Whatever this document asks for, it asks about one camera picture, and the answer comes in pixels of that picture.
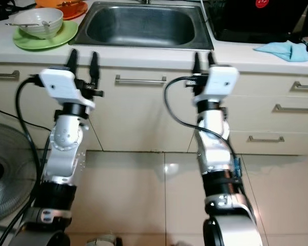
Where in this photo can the grey standing fan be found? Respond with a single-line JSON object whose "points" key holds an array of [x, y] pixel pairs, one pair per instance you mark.
{"points": [[2, 179]]}

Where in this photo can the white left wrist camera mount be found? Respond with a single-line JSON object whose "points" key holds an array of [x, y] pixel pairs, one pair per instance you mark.
{"points": [[59, 83]]}

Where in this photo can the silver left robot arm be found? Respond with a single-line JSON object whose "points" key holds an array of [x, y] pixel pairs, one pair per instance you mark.
{"points": [[66, 148]]}

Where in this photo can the white bowl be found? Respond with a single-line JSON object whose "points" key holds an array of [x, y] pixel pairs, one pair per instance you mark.
{"points": [[40, 31]]}

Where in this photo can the orange plate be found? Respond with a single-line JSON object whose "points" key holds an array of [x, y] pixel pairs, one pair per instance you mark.
{"points": [[76, 12]]}

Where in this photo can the green plate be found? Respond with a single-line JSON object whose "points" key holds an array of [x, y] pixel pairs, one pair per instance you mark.
{"points": [[38, 44]]}

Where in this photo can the black induction cooker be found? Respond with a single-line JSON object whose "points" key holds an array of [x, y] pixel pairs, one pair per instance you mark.
{"points": [[251, 23]]}

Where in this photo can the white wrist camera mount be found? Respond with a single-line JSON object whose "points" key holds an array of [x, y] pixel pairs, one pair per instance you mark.
{"points": [[222, 81], [59, 83]]}

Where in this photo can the orange bowl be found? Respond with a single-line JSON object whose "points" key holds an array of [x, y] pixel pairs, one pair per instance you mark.
{"points": [[49, 2]]}

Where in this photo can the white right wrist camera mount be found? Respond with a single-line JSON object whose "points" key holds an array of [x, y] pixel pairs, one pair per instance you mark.
{"points": [[222, 81]]}

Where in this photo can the stainless steel sink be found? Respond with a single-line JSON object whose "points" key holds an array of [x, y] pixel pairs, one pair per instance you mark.
{"points": [[143, 25]]}

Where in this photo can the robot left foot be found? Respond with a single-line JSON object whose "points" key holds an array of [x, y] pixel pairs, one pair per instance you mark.
{"points": [[102, 240]]}

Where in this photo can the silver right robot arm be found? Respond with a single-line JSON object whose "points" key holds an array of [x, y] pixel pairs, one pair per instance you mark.
{"points": [[213, 148]]}

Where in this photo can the light blue cloth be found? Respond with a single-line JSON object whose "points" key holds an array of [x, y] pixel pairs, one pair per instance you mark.
{"points": [[285, 50]]}

